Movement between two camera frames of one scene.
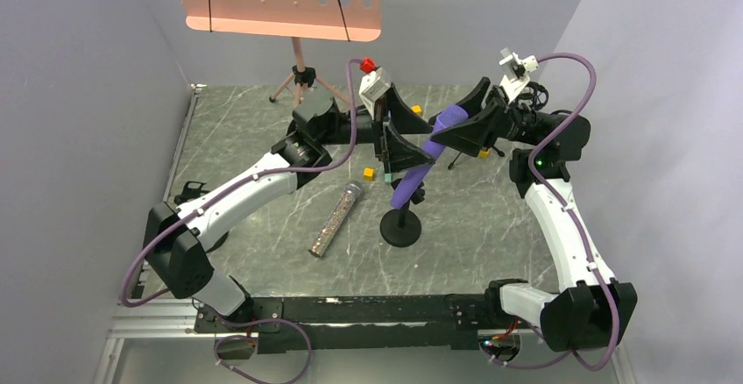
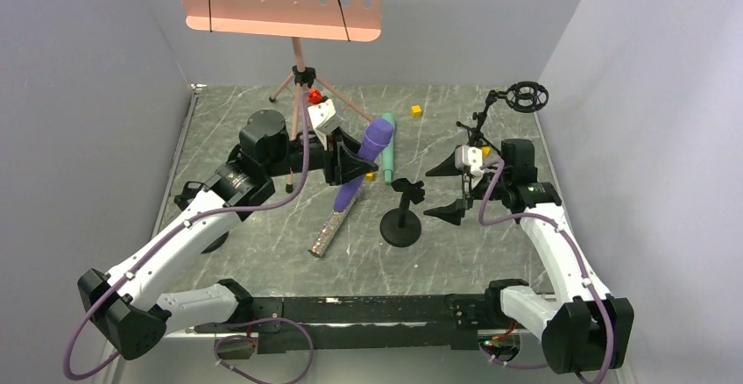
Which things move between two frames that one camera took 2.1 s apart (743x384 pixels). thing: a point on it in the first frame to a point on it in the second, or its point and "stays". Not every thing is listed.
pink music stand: (319, 1) stays
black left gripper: (378, 139) to (334, 158)
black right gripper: (498, 113) to (464, 183)
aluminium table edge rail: (144, 271) stays
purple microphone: (415, 175) to (377, 136)
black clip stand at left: (190, 193) stays
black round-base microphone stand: (401, 227) stays
